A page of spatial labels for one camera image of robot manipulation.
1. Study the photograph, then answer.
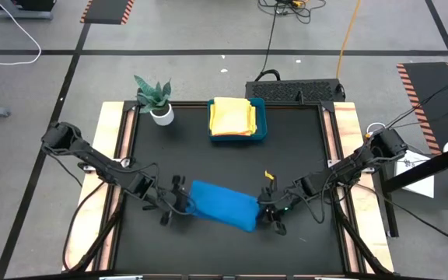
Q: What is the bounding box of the black hazard-striped floor mat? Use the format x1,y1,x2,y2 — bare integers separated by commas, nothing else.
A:
79,0,135,26
396,61,448,156

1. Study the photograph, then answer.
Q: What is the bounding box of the blue plastic bin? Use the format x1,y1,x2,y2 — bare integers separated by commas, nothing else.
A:
207,97,268,142

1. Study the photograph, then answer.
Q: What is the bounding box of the black floor cable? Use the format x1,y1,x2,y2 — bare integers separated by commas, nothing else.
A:
254,0,283,82

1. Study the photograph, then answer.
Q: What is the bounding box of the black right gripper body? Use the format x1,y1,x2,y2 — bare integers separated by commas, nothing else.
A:
257,178,299,236

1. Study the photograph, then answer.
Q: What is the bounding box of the black perforated computer case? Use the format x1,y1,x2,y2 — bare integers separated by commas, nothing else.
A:
245,79,346,104

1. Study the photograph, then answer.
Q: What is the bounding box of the yellow floor cable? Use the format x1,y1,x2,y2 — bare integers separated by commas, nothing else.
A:
335,0,363,80

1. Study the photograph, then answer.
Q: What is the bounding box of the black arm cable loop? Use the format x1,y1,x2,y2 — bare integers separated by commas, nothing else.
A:
62,180,110,271

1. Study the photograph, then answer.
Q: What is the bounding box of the white coiled cable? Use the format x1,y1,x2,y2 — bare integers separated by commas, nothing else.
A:
366,122,387,135

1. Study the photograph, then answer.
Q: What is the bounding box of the white paper sheet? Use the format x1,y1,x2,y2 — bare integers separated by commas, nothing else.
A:
394,149,436,199

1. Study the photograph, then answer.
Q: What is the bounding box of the blue microfiber towel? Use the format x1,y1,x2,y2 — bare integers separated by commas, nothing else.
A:
187,180,261,233

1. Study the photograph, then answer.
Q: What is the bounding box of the black metal table frame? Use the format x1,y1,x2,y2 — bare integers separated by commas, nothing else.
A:
91,100,365,280

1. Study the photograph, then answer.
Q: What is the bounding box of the green plant in white pot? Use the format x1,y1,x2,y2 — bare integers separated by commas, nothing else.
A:
133,75,175,127

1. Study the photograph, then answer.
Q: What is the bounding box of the yellow microfiber towel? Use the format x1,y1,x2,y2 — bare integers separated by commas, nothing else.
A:
248,104,257,135

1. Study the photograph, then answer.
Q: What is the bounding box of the tangled black cable bundle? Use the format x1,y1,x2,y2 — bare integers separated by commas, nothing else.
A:
257,0,326,25

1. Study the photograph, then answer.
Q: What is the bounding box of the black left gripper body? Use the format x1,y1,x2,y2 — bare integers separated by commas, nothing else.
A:
142,174,193,227

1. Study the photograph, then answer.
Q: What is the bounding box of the white floor cable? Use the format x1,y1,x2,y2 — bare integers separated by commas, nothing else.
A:
0,0,42,66

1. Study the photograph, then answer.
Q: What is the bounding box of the dark side stand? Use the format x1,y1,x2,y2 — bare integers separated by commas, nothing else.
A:
377,155,448,239

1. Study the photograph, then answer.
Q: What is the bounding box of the orange microfiber towel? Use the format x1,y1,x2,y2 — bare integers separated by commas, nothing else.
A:
211,96,254,137

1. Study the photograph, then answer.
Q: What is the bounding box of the light wooden board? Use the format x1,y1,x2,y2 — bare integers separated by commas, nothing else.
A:
324,101,395,273
61,101,134,272

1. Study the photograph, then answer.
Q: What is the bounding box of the black metal beam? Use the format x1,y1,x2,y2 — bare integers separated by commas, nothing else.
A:
379,139,448,194

